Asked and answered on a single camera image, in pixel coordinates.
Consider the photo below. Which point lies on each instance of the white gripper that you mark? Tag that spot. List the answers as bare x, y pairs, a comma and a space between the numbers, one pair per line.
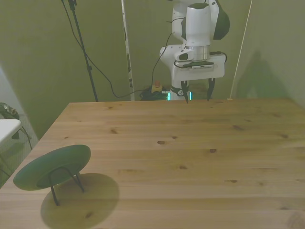
202, 74

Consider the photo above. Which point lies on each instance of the dark round plate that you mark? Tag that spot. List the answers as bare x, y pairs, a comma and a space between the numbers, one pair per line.
35, 171

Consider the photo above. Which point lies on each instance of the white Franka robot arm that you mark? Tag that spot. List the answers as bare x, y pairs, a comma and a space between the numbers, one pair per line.
197, 23

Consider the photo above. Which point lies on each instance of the yellow emergency stop button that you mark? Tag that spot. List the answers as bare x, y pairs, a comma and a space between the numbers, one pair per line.
157, 87

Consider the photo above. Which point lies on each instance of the white vertical divider strip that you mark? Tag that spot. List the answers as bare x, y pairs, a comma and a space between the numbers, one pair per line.
128, 59

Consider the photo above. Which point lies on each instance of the black tripod stand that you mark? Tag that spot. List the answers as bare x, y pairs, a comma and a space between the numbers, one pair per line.
84, 50

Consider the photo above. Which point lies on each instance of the dark patterned bag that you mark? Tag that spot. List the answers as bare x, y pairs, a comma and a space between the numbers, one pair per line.
8, 111

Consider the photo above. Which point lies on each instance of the white side table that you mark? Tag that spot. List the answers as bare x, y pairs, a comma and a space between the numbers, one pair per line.
7, 130

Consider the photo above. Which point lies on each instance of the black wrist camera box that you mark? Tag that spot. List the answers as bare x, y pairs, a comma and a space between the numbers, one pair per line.
199, 65

